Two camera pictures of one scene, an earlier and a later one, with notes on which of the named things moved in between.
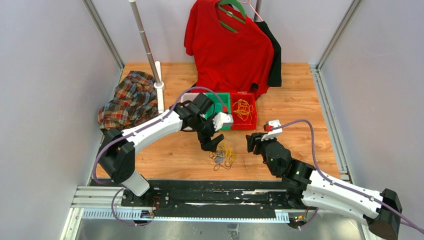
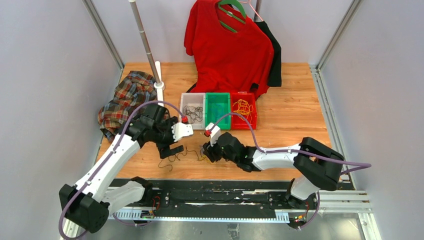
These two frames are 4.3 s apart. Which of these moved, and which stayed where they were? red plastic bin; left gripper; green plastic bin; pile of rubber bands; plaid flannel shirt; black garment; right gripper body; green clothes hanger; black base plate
Moved: right gripper body; left gripper; pile of rubber bands
Stayed: green plastic bin; black base plate; green clothes hanger; black garment; red plastic bin; plaid flannel shirt
